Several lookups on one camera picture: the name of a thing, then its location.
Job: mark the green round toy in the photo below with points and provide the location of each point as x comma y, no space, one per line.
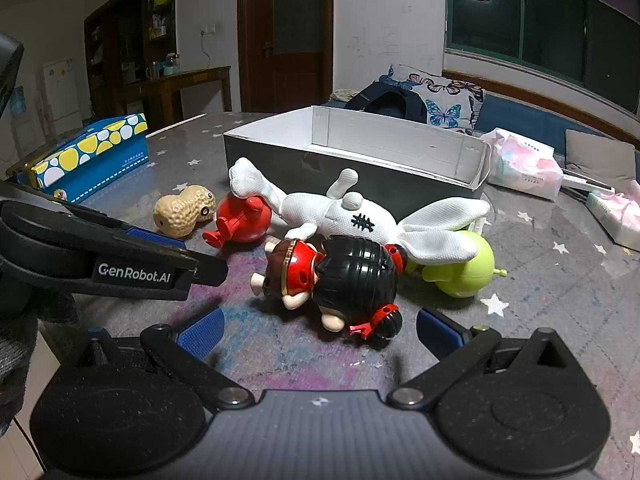
465,270

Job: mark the person's left hand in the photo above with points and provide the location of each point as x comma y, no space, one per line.
17,365

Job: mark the dark wooden cabinet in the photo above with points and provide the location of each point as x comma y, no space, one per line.
125,30

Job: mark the black-haired doll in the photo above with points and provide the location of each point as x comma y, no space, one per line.
350,275

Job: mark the water dispenser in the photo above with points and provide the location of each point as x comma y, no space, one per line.
17,102

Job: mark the dark wooden side table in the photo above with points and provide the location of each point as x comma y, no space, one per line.
180,85

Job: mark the white plush rabbit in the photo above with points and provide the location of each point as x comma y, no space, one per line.
345,217

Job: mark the butterfly print pillow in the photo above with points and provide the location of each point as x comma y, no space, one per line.
445,100

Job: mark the pink tissue pack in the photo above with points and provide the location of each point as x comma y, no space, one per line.
525,165
617,215

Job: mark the dark window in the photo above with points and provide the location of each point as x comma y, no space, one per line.
540,25

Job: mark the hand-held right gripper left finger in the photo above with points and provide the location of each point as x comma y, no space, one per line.
205,332

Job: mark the grey star-print tablecloth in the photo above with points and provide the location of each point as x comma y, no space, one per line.
300,355

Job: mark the red round toy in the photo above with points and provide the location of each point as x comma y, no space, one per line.
245,222

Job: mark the glass jar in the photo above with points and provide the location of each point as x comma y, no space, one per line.
151,71

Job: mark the blue yellow-dotted tissue box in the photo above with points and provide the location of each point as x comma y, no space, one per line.
85,160

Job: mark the beige peanut toy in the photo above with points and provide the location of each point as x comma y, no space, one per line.
180,212

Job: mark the white refrigerator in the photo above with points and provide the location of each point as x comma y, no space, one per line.
59,87

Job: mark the black backpack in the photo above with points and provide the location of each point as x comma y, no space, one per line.
385,102

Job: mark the white cardboard box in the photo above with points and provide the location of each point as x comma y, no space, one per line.
360,170

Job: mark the light blue container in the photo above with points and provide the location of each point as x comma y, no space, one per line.
171,66

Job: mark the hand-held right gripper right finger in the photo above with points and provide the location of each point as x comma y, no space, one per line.
440,335

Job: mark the brown wooden door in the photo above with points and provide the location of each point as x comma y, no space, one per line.
280,35

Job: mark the white wall socket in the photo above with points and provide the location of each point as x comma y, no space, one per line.
208,28

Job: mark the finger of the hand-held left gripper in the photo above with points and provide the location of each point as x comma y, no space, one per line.
150,272
150,237

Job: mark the beige cloth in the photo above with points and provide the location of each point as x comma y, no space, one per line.
346,95

